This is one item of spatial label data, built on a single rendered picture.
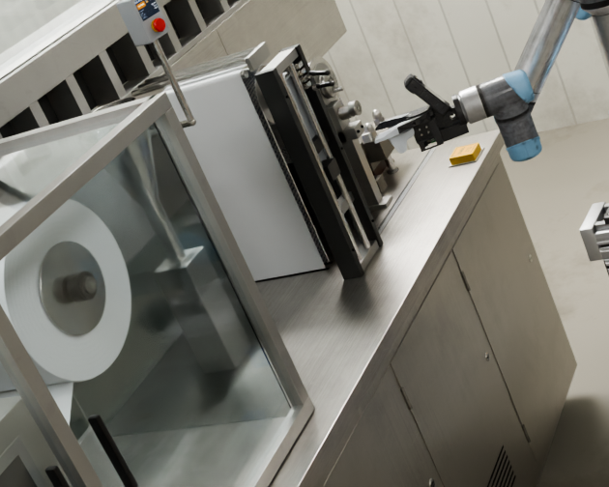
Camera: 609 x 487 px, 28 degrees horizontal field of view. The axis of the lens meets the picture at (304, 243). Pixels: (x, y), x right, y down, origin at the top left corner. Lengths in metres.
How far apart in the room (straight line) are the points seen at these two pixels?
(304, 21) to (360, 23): 2.13
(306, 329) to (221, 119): 0.55
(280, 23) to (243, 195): 0.90
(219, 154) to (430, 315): 0.64
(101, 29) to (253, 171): 0.50
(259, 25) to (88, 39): 0.80
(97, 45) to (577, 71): 3.16
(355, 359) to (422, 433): 0.30
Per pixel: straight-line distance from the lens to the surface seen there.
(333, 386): 2.46
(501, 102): 2.64
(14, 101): 2.71
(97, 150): 1.98
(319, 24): 3.94
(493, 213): 3.32
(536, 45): 2.76
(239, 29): 3.51
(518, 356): 3.32
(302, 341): 2.69
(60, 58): 2.86
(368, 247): 2.94
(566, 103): 5.79
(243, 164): 2.92
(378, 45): 5.98
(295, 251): 2.99
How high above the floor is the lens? 2.05
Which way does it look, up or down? 21 degrees down
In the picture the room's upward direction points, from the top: 24 degrees counter-clockwise
